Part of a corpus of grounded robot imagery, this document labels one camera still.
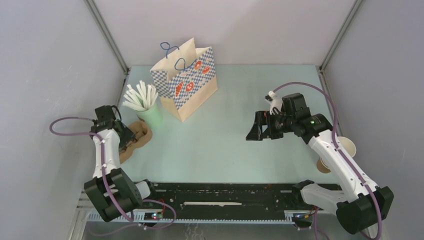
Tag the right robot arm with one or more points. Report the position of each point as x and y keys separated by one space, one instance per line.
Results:
x=362 y=202

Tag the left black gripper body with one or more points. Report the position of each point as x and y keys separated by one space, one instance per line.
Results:
x=125 y=135

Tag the brown cardboard cup carrier stack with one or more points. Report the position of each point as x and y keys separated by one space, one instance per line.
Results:
x=143 y=134

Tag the checkered paper takeout bag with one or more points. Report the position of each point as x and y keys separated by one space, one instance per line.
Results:
x=184 y=78

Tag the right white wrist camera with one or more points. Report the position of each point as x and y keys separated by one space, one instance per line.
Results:
x=275 y=102

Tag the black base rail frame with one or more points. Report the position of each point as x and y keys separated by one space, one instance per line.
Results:
x=156 y=205

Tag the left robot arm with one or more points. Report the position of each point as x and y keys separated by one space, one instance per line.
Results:
x=109 y=169

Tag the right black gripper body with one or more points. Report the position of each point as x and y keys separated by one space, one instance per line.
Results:
x=279 y=124

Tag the stack of paper cups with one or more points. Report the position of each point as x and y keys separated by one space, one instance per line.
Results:
x=330 y=156

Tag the green straw holder cup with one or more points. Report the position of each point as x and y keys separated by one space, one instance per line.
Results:
x=152 y=117

